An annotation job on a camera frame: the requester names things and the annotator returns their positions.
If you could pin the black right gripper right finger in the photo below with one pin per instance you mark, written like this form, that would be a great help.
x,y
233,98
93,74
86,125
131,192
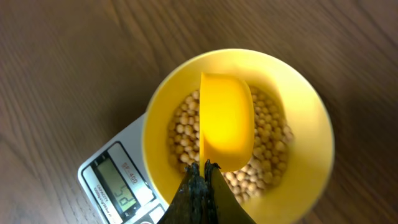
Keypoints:
x,y
221,205

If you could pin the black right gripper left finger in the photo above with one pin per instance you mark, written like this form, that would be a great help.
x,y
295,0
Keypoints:
x,y
186,206

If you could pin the yellow measuring scoop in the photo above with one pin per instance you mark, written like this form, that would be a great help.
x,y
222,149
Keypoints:
x,y
226,121

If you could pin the white digital kitchen scale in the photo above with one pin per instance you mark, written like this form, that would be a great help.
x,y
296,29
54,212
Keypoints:
x,y
117,183

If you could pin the soybeans in bowl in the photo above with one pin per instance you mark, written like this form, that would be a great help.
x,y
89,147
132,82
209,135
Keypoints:
x,y
270,152

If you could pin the pale yellow plastic bowl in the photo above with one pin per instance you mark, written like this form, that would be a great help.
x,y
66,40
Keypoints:
x,y
311,154

